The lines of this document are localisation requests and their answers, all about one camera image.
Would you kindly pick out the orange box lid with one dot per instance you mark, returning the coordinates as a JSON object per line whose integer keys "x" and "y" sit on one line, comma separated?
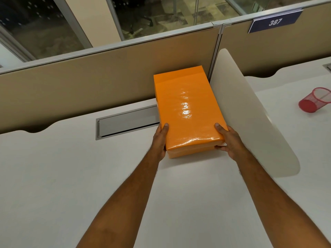
{"x": 186, "y": 105}

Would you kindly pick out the dark blue number label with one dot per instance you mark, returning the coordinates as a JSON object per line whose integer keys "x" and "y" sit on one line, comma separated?
{"x": 275, "y": 21}

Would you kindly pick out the black office chair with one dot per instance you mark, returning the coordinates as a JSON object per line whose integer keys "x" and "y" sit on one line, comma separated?
{"x": 137, "y": 15}

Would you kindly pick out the person's left hand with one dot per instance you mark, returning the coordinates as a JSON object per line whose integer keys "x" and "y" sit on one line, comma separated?
{"x": 159, "y": 144}

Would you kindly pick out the person's right forearm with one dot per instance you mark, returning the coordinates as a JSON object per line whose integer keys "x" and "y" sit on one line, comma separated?
{"x": 279, "y": 204}

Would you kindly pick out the person's left forearm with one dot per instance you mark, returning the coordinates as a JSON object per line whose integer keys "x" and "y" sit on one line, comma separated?
{"x": 124, "y": 204}

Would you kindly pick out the beige partition panel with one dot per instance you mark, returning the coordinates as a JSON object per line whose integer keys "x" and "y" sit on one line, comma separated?
{"x": 271, "y": 51}
{"x": 90, "y": 82}

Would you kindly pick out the orange cardboard box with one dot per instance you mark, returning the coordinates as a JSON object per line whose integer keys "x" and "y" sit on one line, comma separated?
{"x": 191, "y": 151}

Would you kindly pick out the white curved divider panel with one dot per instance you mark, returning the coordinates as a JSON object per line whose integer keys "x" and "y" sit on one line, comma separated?
{"x": 248, "y": 118}

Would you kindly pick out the red mesh pen holder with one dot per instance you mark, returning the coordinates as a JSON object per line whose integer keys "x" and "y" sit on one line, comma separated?
{"x": 309, "y": 104}

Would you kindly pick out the white desk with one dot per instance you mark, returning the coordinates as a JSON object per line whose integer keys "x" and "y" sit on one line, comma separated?
{"x": 310, "y": 142}
{"x": 64, "y": 178}

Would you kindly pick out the person's right hand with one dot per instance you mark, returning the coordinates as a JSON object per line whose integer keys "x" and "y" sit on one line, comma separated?
{"x": 232, "y": 144}

